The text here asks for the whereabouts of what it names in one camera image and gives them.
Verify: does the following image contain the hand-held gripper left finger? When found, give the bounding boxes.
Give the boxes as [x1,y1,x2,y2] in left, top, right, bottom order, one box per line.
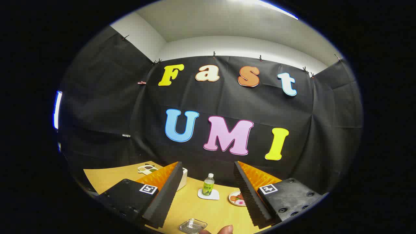
[96,161,184,229]

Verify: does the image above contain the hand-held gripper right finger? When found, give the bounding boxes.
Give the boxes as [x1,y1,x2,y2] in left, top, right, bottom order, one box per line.
[233,161,324,228]

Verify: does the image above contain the white plate with food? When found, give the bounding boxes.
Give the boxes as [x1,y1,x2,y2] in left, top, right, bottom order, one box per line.
[228,190,247,207]

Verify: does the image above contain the white box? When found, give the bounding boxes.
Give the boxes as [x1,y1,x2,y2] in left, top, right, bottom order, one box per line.
[176,167,188,191]

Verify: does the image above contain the white coaster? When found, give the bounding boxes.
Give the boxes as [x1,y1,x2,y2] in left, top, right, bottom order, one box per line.
[198,188,220,200]

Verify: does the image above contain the green label drink bottle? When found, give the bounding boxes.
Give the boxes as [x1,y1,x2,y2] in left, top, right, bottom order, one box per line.
[202,173,215,196]

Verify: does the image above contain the black backdrop cloth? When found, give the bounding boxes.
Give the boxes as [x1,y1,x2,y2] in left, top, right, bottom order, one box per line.
[58,26,363,195]

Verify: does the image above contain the row of cloth clips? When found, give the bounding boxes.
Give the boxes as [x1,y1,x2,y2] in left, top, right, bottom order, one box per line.
[122,34,342,85]

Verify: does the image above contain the square metal wire basket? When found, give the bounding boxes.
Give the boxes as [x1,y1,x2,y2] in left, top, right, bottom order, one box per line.
[179,218,208,234]

